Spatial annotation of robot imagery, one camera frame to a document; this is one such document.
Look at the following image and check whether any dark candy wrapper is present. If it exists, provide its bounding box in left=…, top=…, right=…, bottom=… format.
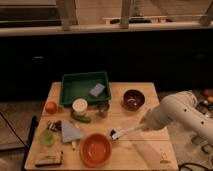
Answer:
left=47, top=121, right=62, bottom=131

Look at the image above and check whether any brown wooden block brush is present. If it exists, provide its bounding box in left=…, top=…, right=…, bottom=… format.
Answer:
left=34, top=151, right=63, bottom=167

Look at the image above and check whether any white handled dish brush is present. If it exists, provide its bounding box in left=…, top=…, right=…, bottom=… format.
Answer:
left=110, top=124, right=145, bottom=140

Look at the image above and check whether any green plastic tray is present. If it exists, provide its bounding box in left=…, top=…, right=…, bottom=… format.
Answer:
left=59, top=71, right=111, bottom=107

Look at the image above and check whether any red orange bowl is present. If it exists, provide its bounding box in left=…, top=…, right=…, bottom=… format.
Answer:
left=80, top=133, right=112, bottom=168

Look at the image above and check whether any grey blue sponge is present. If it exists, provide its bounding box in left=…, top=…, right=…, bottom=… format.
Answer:
left=89, top=83, right=105, bottom=98

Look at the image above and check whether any small metal cup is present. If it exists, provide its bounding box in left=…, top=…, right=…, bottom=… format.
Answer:
left=98, top=102, right=110, bottom=118

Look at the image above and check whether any grey blue folded cloth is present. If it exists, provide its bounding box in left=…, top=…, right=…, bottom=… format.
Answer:
left=61, top=120, right=84, bottom=143

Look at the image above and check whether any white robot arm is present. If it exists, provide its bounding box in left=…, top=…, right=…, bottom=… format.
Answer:
left=141, top=91, right=213, bottom=145

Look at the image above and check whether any green cucumber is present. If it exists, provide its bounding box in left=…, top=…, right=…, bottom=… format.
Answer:
left=70, top=112, right=91, bottom=123

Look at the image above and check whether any dark maroon bowl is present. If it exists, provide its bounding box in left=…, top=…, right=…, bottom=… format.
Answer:
left=123, top=89, right=145, bottom=111

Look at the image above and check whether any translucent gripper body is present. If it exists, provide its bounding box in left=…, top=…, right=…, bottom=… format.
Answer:
left=140, top=112, right=152, bottom=131

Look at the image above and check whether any wooden table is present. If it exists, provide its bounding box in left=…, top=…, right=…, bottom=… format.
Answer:
left=25, top=82, right=178, bottom=171

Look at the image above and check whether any white lidded round container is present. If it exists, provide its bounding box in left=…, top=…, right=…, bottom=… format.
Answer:
left=72, top=98, right=88, bottom=116

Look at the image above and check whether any orange tomato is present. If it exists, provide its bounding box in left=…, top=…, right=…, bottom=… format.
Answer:
left=45, top=101, right=57, bottom=114

